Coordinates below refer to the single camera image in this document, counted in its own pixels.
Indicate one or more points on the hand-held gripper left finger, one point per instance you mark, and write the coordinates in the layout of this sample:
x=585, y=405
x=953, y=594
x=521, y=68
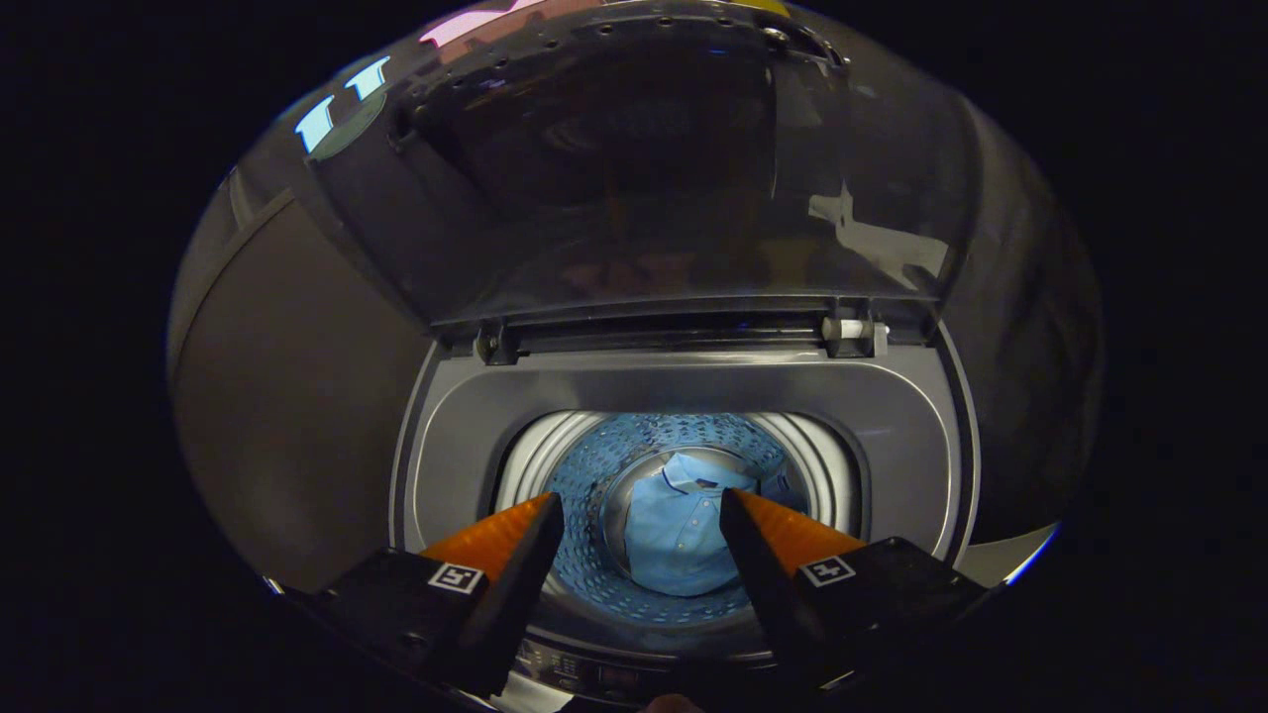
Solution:
x=515, y=594

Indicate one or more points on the grey washing machine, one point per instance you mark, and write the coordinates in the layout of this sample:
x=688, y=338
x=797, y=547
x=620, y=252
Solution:
x=674, y=381

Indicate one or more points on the light blue polo shirt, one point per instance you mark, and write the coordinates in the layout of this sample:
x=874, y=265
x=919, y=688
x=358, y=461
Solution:
x=674, y=535

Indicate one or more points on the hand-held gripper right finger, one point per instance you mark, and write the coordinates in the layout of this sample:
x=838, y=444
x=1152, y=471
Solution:
x=768, y=584

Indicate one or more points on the dark glass washing machine lid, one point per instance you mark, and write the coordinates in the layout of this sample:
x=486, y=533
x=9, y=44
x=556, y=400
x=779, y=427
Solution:
x=634, y=178

